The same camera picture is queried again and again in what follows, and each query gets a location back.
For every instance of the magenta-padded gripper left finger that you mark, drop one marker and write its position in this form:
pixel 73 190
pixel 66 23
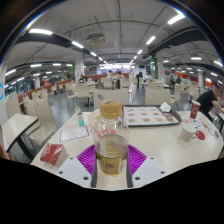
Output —
pixel 75 170

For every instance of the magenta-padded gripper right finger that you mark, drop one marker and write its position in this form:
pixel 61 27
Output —
pixel 146 170

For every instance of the clear bottle with yellow cap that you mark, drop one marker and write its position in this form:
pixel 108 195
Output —
pixel 111 150

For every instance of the red paper packet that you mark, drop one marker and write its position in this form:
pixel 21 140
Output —
pixel 51 154

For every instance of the white printed card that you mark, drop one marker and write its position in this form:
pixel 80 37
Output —
pixel 74 134

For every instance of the small teal sanitizer bottle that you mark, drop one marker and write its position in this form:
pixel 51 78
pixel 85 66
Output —
pixel 80 120

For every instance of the brown food tray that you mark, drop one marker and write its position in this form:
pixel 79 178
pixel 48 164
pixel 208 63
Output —
pixel 150 116

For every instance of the beige canteen chairs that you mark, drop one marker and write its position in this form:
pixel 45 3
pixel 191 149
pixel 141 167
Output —
pixel 46 120

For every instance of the white crumpled napkin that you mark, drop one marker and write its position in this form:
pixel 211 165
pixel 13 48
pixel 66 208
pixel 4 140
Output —
pixel 165 107

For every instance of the colourful printed leaflet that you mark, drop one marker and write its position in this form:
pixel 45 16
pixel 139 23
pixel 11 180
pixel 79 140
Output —
pixel 197 124

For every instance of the white table with dark edge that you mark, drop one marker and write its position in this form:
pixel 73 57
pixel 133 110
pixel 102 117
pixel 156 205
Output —
pixel 18 128

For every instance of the red paper cup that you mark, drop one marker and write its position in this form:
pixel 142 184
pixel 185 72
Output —
pixel 194 110

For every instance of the person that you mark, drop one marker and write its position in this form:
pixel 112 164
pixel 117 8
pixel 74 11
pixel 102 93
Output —
pixel 206 100
pixel 120 75
pixel 139 77
pixel 110 74

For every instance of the ceiling air conditioner unit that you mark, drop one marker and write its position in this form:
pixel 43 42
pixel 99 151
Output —
pixel 96 38

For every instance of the ceiling lights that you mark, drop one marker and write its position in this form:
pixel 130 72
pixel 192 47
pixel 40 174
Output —
pixel 40 31

